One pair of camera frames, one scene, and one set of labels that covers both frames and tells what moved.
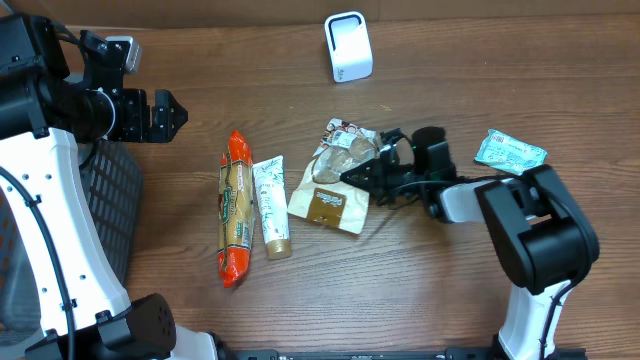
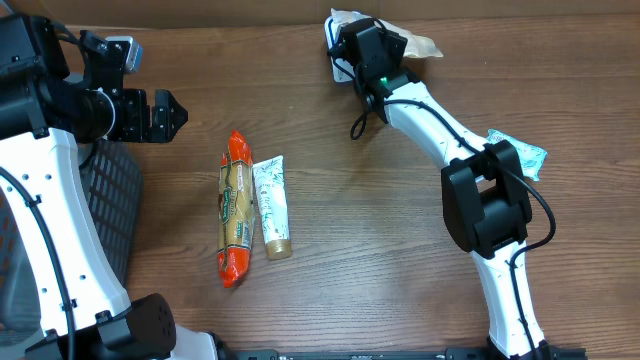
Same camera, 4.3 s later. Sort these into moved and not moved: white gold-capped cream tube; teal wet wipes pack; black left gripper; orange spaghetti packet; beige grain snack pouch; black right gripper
Moved: black right gripper; beige grain snack pouch
Not moved: black left gripper; white gold-capped cream tube; orange spaghetti packet; teal wet wipes pack
